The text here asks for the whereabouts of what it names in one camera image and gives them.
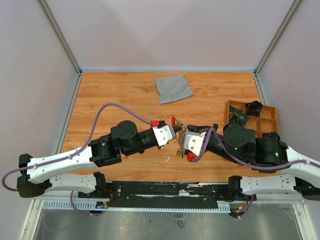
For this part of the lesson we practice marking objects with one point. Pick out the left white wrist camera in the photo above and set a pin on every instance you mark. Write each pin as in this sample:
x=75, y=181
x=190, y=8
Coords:
x=157, y=135

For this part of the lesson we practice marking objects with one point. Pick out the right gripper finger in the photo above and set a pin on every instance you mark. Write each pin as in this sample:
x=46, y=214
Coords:
x=191, y=133
x=197, y=128

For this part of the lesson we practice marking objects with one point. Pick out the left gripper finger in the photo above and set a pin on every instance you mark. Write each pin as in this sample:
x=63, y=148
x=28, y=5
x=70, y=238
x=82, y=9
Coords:
x=177, y=128
x=177, y=133

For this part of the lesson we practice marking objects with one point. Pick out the green patterned rolled necktie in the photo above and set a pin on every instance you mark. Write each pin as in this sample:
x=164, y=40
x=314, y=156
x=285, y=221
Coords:
x=272, y=134

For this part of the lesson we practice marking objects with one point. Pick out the black mounting rail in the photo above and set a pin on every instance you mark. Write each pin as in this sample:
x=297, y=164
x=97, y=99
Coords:
x=166, y=195

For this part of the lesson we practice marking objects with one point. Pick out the grey cloth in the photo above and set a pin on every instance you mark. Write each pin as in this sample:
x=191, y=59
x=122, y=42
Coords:
x=172, y=88

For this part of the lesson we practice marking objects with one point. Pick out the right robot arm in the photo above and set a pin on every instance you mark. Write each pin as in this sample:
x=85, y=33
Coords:
x=291, y=172

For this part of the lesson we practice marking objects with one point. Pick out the wooden compartment tray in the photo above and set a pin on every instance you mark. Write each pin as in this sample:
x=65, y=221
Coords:
x=266, y=123

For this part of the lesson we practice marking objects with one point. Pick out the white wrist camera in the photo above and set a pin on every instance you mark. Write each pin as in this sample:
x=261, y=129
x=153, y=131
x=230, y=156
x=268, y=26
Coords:
x=157, y=135
x=194, y=143

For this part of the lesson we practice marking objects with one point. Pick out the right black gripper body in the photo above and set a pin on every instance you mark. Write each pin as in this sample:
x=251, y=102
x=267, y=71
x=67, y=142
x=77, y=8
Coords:
x=215, y=146

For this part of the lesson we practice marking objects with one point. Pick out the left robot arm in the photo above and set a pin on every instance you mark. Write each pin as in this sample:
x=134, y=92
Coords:
x=53, y=173

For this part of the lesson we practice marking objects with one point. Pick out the dark rolled necktie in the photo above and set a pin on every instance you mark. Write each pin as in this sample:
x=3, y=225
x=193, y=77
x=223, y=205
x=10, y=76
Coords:
x=253, y=108

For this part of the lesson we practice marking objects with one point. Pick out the dark patterned necktie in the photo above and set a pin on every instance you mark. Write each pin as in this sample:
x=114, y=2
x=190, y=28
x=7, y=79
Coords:
x=238, y=117

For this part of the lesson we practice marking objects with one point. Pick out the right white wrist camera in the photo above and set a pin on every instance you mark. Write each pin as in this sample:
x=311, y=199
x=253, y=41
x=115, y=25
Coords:
x=194, y=143

